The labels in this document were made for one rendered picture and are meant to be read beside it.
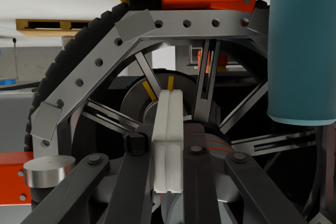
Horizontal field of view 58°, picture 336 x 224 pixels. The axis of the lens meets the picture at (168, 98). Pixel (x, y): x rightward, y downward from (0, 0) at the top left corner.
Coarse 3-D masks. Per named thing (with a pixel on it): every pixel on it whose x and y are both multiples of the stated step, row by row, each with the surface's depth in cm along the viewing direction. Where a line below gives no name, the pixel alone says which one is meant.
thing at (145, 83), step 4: (172, 76) 101; (168, 80) 101; (172, 80) 101; (144, 84) 101; (148, 84) 102; (168, 84) 102; (172, 84) 102; (148, 88) 101; (168, 88) 102; (148, 92) 102; (152, 92) 102; (152, 96) 102; (152, 100) 102
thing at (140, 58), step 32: (128, 64) 77; (256, 64) 67; (96, 96) 66; (256, 96) 59; (128, 128) 60; (224, 128) 60; (288, 128) 71; (320, 128) 58; (288, 160) 71; (320, 160) 59; (288, 192) 67
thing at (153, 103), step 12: (180, 84) 102; (192, 84) 102; (132, 96) 102; (144, 96) 102; (192, 96) 103; (204, 96) 103; (120, 108) 102; (132, 108) 102; (144, 108) 102; (156, 108) 98; (144, 120) 98
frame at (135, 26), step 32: (128, 32) 46; (160, 32) 47; (192, 32) 47; (224, 32) 47; (256, 32) 47; (96, 64) 48; (64, 96) 47; (32, 128) 47; (64, 128) 52; (320, 192) 57
